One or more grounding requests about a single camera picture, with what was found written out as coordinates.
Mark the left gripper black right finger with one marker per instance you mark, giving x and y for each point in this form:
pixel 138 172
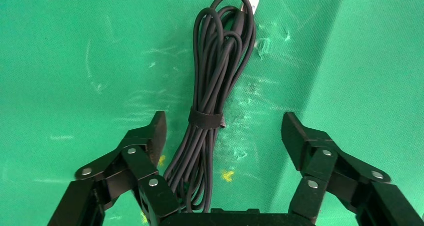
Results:
pixel 318 161

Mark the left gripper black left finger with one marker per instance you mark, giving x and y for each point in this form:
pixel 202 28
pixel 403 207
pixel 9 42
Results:
pixel 139 161

